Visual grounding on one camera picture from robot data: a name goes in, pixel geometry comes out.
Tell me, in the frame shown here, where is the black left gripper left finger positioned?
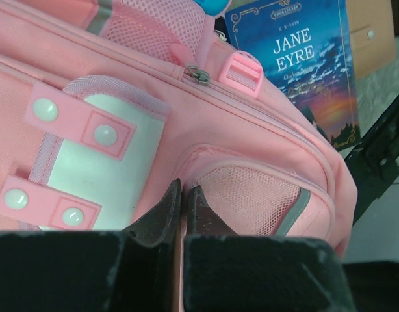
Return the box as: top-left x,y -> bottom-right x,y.
123,179 -> 182,248

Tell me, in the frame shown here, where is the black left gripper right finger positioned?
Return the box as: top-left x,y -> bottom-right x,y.
186,185 -> 238,237

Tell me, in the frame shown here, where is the pink student backpack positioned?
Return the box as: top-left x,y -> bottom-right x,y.
0,0 -> 359,257

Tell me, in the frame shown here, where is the pink blue pencil case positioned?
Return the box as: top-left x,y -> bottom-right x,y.
194,0 -> 231,17

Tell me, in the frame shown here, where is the blue Jane Eyre book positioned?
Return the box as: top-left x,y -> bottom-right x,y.
225,0 -> 360,151

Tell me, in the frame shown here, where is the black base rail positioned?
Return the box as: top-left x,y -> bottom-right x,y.
345,94 -> 399,223

